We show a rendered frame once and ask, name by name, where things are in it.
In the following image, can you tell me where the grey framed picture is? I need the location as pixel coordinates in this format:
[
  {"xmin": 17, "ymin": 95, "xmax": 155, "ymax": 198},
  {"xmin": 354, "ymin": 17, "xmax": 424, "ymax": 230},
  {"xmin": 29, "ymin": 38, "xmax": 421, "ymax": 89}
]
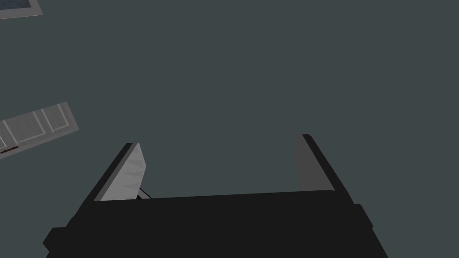
[{"xmin": 0, "ymin": 0, "xmax": 43, "ymax": 20}]

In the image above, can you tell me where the grey panelled door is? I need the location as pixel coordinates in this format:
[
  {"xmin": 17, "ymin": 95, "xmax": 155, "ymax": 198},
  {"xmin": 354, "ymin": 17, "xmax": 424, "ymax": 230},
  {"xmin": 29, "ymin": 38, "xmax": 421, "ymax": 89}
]
[{"xmin": 0, "ymin": 101, "xmax": 80, "ymax": 160}]

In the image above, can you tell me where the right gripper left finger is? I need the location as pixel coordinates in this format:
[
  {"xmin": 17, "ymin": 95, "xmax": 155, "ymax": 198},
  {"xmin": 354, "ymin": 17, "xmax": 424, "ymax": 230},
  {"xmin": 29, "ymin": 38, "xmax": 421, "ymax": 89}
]
[{"xmin": 93, "ymin": 142, "xmax": 147, "ymax": 202}]

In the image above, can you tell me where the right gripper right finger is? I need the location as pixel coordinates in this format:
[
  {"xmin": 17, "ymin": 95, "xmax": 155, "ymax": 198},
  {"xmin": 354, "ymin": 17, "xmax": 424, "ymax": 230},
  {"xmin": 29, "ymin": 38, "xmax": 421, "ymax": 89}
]
[{"xmin": 294, "ymin": 134, "xmax": 336, "ymax": 193}]

